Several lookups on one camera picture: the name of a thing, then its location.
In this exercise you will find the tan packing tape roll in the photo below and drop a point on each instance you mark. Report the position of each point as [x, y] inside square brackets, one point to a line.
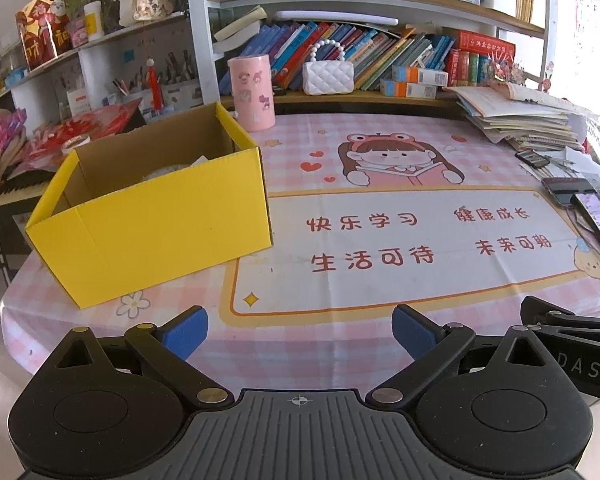
[172, 172]

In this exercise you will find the white box with red label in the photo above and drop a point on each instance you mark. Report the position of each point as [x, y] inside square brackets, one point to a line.
[78, 101]

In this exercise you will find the shelf row of blue books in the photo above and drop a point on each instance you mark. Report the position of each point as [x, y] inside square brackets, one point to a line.
[330, 45]

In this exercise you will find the white double-sided tape roll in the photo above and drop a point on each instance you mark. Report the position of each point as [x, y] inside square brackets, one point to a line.
[75, 144]

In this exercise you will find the small black flat device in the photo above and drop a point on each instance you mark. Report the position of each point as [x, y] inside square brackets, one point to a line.
[532, 158]

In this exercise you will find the red fortune god decoration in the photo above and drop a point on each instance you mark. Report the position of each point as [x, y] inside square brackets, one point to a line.
[42, 35]

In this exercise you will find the black electronic keyboard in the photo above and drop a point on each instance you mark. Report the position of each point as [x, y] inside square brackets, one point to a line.
[10, 192]

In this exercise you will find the yellow cardboard box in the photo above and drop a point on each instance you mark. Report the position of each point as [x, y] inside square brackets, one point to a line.
[165, 230]

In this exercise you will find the red plastic sheets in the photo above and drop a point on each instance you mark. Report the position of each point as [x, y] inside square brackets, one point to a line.
[100, 127]

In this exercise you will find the small pink box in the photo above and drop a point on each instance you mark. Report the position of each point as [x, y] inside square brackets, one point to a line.
[78, 32]

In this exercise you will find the pink cartoon cylinder container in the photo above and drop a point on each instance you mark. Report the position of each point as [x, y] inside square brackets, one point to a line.
[252, 92]

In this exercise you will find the small acrylic figure stand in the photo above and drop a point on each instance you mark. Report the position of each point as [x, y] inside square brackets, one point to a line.
[507, 71]

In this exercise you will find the white bottle with yellow label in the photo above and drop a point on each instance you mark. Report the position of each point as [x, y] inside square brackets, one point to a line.
[94, 22]

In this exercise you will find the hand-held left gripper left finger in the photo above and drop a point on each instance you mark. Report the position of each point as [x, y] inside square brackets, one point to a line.
[187, 332]

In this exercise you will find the white frame wooden bookshelf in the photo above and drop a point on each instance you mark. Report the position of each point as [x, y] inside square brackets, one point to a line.
[200, 35]

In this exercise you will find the pen cup with brushes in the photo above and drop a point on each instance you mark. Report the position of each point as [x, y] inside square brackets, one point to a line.
[180, 87]
[125, 92]

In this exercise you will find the dark-screen smartphone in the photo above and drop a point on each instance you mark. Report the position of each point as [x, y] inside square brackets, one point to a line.
[565, 191]

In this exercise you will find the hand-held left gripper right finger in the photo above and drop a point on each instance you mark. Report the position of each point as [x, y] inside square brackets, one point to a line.
[414, 332]

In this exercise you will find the stack of papers and workbooks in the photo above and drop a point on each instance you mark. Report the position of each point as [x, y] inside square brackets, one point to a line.
[520, 115]

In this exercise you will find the thick red dictionary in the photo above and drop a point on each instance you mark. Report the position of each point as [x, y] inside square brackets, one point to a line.
[485, 45]

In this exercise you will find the pink foil wrappers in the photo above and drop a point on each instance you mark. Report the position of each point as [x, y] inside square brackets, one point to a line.
[7, 130]

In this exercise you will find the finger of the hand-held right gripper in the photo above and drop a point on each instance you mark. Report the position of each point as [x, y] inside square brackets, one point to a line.
[580, 330]

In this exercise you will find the white wall shelf unit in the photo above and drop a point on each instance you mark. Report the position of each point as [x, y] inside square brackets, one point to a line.
[95, 70]

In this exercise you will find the black keyboard stand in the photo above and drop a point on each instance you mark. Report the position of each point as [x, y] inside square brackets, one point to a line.
[0, 245]

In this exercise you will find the red tassel doll ornament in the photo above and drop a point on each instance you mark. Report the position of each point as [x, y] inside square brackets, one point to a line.
[155, 87]

